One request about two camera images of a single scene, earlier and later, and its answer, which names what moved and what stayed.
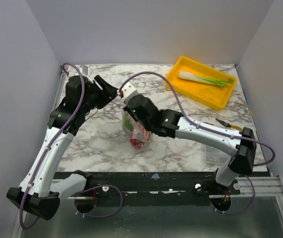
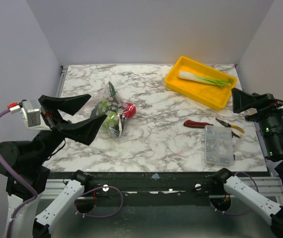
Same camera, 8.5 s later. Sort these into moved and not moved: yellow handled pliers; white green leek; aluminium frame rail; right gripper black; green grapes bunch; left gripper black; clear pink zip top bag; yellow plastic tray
Moved: clear pink zip top bag; green grapes bunch; right gripper black; left gripper black
Not moved: yellow plastic tray; yellow handled pliers; aluminium frame rail; white green leek
